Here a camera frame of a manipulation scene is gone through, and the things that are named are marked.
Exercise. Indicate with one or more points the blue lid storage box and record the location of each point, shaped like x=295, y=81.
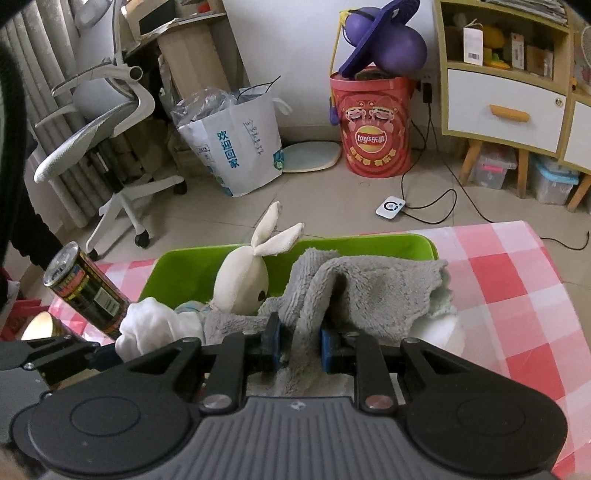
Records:
x=554, y=180

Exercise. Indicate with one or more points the white tagged box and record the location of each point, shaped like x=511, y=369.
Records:
x=473, y=44

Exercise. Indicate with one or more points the white radiator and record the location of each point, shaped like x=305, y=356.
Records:
x=51, y=60

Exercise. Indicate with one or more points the grey fluffy towel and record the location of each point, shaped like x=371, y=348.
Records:
x=369, y=286

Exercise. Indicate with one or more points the cream rabbit plush toy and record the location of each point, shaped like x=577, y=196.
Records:
x=240, y=281

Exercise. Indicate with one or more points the purple jump ball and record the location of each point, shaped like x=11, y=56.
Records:
x=397, y=44

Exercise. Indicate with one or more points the brown cardboard box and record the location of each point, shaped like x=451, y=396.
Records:
x=539, y=62

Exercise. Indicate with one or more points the white flat scale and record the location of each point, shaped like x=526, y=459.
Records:
x=311, y=157

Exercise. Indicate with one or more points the clear jar with gold lid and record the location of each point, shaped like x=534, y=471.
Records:
x=46, y=327

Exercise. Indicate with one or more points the clear plastic bag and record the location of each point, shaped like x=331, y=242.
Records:
x=203, y=106

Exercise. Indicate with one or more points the wooden cabinet with white drawers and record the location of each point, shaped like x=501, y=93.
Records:
x=508, y=101

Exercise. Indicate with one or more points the wooden desk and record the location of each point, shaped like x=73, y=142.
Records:
x=194, y=60

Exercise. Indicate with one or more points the white cloth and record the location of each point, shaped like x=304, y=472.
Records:
x=152, y=323

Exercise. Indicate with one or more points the clear storage box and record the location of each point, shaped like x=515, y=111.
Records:
x=491, y=168

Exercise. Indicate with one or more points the green plastic bin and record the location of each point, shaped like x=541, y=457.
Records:
x=194, y=272

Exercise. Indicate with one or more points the white paper bag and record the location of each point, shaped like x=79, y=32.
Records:
x=240, y=152

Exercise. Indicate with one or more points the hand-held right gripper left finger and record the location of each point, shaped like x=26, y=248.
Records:
x=271, y=344

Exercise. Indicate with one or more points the black printed can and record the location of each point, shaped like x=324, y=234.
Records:
x=87, y=290

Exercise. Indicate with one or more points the black wall charger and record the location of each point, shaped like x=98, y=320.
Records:
x=426, y=92

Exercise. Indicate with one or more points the grey office chair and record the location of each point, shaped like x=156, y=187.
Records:
x=92, y=120

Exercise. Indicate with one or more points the white router device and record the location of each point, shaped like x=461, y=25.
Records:
x=390, y=208

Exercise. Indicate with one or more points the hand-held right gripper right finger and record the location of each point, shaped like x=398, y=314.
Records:
x=330, y=348

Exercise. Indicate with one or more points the pink checkered tablecloth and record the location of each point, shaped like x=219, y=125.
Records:
x=498, y=277

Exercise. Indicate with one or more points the stack of newspapers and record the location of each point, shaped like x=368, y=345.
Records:
x=531, y=9

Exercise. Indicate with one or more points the red printed bucket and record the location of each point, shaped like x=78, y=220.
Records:
x=374, y=129

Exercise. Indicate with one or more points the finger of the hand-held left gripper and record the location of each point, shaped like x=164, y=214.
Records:
x=60, y=357

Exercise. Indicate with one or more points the yellow plush toy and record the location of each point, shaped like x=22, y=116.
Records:
x=493, y=37

